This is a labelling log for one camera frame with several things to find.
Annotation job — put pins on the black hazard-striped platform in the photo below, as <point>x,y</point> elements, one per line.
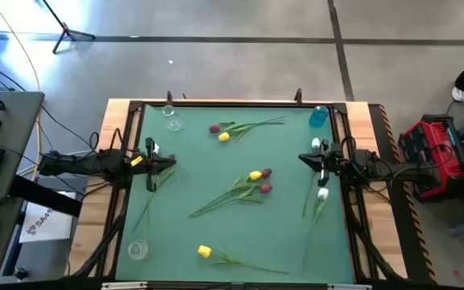
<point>401,225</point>

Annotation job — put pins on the blue glass vase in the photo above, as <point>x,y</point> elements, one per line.
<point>318,117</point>

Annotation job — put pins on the black table frame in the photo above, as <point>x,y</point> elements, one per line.
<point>134,106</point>

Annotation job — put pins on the black table clamp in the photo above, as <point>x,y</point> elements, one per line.
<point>169,96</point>
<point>298,95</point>

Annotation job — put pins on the white printed paper sign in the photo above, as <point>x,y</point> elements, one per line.
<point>46,229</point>

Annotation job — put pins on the red and black tool case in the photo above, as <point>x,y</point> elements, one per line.
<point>449,177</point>

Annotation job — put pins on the tall clear glass vase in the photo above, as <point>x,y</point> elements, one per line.
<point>174,124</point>

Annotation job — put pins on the yellow artificial tulip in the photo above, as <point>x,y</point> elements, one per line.
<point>224,137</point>
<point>255,175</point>
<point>204,251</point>

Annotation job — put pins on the small black knob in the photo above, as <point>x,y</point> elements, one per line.
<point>20,274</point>

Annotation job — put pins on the dark red artificial tulip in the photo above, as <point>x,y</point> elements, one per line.
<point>265,188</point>
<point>266,173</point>
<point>172,156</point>
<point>214,128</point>

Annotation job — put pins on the grey desk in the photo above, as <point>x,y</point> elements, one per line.
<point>18,121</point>

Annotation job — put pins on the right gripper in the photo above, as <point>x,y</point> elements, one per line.
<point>330,163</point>

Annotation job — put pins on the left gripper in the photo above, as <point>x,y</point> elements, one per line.
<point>150,165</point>

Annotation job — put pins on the black tripod stand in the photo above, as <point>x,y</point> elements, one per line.
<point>67,33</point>

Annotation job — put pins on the short clear glass vase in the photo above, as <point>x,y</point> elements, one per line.
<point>138,249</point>

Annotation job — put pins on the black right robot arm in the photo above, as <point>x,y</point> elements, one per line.
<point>377,169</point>

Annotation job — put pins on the black flat bar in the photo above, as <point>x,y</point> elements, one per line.
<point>46,197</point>

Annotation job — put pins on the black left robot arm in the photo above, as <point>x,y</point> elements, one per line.
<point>95,163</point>

